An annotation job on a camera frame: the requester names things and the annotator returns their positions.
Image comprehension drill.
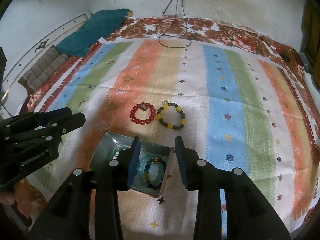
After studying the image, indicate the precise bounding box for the multicolour bead bracelet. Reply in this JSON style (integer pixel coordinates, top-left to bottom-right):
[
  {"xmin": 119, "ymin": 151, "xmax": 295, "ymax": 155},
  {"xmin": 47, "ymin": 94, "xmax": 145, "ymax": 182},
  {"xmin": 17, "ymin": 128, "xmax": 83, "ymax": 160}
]
[{"xmin": 143, "ymin": 156, "xmax": 168, "ymax": 190}]

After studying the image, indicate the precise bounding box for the striped grey pillow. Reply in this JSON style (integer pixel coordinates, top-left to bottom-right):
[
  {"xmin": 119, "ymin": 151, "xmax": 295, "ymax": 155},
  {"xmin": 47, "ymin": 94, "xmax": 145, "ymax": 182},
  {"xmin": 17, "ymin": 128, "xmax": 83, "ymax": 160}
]
[{"xmin": 18, "ymin": 46, "xmax": 69, "ymax": 95}]

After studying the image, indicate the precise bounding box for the yellow and black bead bracelet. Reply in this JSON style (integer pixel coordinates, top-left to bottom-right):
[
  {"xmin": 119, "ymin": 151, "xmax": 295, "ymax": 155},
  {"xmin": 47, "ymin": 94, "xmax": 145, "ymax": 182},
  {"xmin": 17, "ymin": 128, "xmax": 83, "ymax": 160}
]
[{"xmin": 156, "ymin": 102, "xmax": 187, "ymax": 131}]

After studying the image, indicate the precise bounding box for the light blue bead bracelet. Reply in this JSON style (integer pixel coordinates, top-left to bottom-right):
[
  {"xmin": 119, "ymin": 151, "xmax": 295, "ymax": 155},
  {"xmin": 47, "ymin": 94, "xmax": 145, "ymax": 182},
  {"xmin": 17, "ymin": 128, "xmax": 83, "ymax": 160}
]
[{"xmin": 135, "ymin": 155, "xmax": 167, "ymax": 188}]

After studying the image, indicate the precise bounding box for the teal blanket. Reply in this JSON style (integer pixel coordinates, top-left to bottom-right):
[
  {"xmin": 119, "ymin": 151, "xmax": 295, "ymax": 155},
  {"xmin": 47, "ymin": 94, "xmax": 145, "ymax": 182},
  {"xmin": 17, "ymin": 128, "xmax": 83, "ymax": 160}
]
[{"xmin": 55, "ymin": 9, "xmax": 133, "ymax": 57}]

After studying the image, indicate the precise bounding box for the black cable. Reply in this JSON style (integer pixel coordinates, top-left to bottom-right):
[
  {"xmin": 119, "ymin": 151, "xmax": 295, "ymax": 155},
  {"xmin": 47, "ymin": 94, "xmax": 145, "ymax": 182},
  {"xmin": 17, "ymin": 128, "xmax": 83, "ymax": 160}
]
[{"xmin": 158, "ymin": 0, "xmax": 193, "ymax": 49}]

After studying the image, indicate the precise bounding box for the striped colourful mat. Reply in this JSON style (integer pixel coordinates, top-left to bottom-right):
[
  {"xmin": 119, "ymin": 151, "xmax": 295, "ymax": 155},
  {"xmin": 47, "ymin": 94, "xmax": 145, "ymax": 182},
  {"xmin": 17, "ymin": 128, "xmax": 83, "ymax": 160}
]
[{"xmin": 24, "ymin": 38, "xmax": 317, "ymax": 240}]

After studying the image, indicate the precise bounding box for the dark red bead bracelet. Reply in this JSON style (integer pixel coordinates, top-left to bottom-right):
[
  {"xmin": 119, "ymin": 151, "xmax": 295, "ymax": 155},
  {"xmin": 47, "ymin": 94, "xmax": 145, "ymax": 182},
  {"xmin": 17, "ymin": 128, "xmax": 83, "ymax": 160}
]
[{"xmin": 129, "ymin": 102, "xmax": 157, "ymax": 126}]

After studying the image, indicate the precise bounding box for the silver metal tin box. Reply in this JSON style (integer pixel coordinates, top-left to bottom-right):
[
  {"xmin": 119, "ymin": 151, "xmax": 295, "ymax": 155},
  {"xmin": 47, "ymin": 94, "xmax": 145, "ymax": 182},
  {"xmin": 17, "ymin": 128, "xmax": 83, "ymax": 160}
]
[{"xmin": 89, "ymin": 132, "xmax": 172, "ymax": 197}]

